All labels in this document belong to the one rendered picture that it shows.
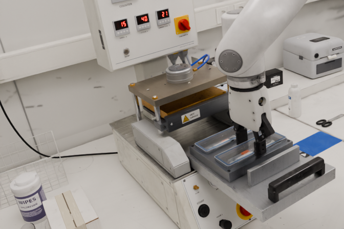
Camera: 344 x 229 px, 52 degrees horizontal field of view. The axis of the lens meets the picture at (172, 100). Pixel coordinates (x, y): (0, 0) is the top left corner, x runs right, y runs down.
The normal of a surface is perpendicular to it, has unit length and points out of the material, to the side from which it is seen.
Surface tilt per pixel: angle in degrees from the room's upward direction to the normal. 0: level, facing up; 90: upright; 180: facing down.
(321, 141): 0
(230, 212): 65
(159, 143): 0
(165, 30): 90
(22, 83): 90
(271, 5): 59
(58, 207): 1
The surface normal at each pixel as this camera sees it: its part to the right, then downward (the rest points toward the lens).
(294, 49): -0.94, 0.18
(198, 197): 0.39, -0.14
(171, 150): 0.21, -0.52
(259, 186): -0.15, -0.91
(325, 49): 0.33, 0.26
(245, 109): -0.81, 0.34
